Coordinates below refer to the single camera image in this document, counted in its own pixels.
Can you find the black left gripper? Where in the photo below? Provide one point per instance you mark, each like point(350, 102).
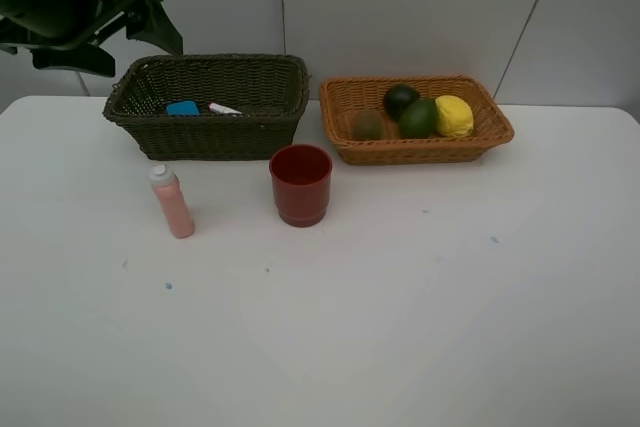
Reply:
point(64, 34)

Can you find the blue whiteboard eraser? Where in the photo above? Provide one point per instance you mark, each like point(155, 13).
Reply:
point(187, 108)

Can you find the white marker pink caps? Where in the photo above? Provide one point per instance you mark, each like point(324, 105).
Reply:
point(223, 110)

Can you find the pink bottle white cap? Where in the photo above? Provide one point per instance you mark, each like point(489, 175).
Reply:
point(167, 189)

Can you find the red plastic cup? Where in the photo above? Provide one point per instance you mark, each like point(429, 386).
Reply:
point(301, 181)

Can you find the brown kiwi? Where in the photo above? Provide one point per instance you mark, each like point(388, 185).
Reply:
point(368, 125)

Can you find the dark mangosteen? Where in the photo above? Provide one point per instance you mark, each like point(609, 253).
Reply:
point(397, 99)

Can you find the green lime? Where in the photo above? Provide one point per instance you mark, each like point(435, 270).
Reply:
point(419, 120)

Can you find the yellow lemon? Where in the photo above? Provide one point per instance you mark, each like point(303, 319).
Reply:
point(455, 117)

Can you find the dark brown wicker basket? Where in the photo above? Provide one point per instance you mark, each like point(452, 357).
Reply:
point(270, 90)

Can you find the orange wicker basket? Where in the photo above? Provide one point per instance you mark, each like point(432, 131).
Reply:
point(343, 98)

